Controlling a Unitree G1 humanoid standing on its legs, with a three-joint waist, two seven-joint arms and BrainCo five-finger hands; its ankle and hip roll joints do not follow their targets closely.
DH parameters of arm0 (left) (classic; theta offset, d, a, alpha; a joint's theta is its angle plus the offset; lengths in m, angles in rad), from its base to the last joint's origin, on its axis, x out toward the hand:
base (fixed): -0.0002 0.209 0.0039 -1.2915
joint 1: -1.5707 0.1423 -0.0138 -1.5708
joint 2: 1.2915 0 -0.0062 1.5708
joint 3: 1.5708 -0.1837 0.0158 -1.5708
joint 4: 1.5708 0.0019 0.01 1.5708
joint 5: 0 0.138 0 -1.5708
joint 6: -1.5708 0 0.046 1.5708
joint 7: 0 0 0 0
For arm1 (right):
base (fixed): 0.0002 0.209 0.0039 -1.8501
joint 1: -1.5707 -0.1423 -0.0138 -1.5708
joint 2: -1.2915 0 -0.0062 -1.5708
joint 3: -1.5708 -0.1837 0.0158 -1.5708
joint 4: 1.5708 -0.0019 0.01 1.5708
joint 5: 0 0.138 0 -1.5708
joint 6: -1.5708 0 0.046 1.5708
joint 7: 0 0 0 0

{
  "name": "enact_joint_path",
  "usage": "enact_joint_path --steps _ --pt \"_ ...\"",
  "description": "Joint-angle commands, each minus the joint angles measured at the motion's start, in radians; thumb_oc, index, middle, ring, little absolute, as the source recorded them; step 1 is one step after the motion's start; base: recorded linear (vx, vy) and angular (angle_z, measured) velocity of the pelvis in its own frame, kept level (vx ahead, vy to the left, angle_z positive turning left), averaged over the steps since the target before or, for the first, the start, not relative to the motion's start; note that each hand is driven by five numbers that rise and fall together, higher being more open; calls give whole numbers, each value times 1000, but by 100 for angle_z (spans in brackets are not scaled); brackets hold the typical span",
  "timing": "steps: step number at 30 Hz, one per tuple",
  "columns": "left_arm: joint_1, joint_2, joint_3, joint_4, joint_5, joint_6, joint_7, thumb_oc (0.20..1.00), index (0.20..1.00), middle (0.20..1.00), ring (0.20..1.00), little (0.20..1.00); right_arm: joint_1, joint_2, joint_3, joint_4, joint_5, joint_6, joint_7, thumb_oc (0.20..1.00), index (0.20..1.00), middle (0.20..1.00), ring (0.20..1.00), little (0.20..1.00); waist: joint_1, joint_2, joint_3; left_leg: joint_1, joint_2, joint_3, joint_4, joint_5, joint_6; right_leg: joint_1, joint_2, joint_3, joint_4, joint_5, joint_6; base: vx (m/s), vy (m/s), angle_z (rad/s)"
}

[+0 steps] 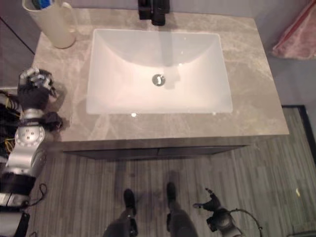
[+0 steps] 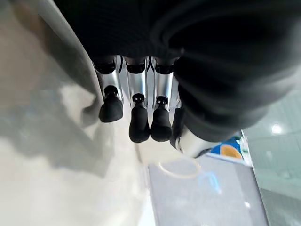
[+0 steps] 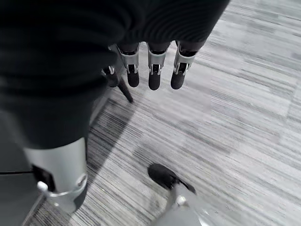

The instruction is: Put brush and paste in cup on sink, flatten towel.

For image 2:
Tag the blue orange toothpaste box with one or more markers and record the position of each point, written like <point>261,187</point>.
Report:
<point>228,150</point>

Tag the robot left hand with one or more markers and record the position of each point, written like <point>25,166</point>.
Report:
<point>202,47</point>

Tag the blue toothbrush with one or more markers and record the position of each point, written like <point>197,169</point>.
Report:
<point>215,182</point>

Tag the grey towel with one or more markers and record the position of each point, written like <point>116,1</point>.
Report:
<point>70,61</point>

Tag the clear plastic cup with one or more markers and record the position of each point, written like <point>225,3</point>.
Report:
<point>164,170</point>

